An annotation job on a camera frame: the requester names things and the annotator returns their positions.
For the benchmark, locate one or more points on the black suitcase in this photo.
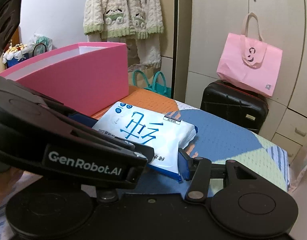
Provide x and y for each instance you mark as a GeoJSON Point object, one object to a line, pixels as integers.
{"type": "Point", "coordinates": [241, 107]}

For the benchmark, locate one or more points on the black clothes rack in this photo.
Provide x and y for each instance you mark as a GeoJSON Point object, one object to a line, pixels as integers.
{"type": "Point", "coordinates": [176, 8]}

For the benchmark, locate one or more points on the beige wooden wardrobe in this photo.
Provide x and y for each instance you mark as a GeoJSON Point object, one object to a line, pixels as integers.
{"type": "Point", "coordinates": [203, 27]}

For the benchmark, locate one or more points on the cream knit cardigan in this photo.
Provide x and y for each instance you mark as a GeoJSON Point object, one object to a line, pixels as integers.
{"type": "Point", "coordinates": [141, 20]}

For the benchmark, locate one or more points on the pink tote bag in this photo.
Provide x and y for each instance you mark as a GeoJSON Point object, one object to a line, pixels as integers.
{"type": "Point", "coordinates": [248, 63]}

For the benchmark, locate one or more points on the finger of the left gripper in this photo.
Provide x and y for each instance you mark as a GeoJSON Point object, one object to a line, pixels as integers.
{"type": "Point", "coordinates": [83, 119]}

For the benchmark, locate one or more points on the flower bouquet clutter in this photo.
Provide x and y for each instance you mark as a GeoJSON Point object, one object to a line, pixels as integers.
{"type": "Point", "coordinates": [37, 45]}

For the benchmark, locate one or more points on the large wet wipes pack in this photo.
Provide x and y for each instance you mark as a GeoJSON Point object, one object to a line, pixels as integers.
{"type": "Point", "coordinates": [163, 133]}

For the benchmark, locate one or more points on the patchwork patterned tablecloth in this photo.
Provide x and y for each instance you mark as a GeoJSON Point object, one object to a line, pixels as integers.
{"type": "Point", "coordinates": [217, 140]}

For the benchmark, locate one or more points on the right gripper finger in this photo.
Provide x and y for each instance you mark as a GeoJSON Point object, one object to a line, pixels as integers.
{"type": "Point", "coordinates": [199, 171]}

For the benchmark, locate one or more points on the white plastic bag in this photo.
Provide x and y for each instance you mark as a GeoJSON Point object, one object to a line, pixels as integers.
{"type": "Point", "coordinates": [298, 167]}

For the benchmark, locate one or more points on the teal tote bag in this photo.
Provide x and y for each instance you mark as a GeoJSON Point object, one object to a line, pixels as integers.
{"type": "Point", "coordinates": [155, 87]}

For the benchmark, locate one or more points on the pink cardboard box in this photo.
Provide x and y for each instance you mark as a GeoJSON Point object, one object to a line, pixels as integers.
{"type": "Point", "coordinates": [87, 77]}

